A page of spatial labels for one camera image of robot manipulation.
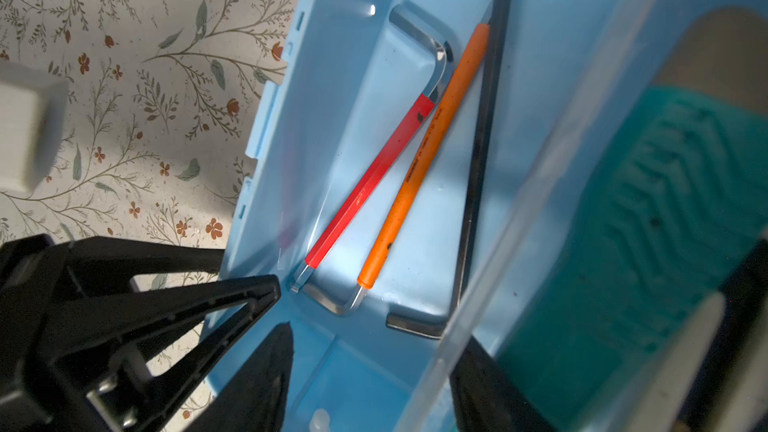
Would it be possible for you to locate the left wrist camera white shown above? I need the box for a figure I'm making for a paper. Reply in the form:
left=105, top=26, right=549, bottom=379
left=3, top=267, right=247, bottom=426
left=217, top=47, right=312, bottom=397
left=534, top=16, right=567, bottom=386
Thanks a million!
left=1, top=60, right=68, bottom=194

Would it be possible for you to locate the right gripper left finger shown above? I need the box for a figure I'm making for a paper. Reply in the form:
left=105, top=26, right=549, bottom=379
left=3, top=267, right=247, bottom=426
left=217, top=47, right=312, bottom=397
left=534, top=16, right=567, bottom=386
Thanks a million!
left=187, top=322, right=294, bottom=432

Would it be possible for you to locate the red handled screwdriver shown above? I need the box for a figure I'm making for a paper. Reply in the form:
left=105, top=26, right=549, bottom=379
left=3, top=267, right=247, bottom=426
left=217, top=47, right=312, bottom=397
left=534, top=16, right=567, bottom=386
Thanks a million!
left=291, top=1, right=455, bottom=293

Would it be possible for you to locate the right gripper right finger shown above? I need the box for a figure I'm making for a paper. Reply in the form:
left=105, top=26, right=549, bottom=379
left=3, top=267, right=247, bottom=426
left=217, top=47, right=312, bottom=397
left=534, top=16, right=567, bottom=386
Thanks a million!
left=450, top=336, right=555, bottom=431

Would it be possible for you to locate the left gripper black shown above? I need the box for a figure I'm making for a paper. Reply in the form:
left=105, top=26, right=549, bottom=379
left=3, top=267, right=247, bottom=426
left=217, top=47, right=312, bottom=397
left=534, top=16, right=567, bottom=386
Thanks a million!
left=0, top=233, right=282, bottom=432

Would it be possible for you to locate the teal utility knife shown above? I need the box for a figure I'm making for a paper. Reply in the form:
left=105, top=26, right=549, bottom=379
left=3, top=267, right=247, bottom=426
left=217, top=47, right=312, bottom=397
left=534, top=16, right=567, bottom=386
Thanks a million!
left=499, top=7, right=767, bottom=431

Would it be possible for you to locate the black marker pen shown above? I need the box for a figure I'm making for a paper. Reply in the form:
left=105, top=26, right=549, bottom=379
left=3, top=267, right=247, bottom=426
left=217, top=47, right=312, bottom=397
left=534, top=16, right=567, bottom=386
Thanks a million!
left=621, top=293, right=767, bottom=431

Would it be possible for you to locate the black metal rod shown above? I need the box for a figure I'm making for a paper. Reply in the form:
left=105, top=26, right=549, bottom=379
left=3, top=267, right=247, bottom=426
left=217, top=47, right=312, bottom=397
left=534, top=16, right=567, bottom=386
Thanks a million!
left=385, top=0, right=520, bottom=340

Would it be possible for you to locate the blue plastic tool box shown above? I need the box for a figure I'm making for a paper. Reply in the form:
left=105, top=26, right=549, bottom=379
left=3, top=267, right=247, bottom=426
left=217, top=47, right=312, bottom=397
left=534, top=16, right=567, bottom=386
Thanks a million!
left=207, top=0, right=657, bottom=431

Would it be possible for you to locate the orange pencil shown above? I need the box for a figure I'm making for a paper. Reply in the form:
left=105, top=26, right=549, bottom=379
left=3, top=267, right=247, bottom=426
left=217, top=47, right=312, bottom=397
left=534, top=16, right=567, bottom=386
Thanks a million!
left=302, top=23, right=490, bottom=316

